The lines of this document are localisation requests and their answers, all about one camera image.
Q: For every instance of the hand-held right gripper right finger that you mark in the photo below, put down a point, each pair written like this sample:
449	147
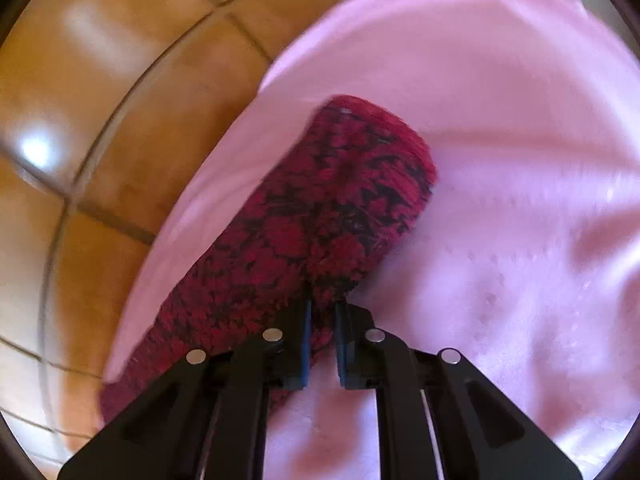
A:
341	350

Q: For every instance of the pink blanket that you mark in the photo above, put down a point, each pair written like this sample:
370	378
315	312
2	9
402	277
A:
500	160

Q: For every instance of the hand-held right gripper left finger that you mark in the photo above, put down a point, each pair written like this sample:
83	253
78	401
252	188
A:
306	347

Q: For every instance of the red black knitted garment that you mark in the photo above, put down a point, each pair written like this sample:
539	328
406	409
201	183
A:
310	220

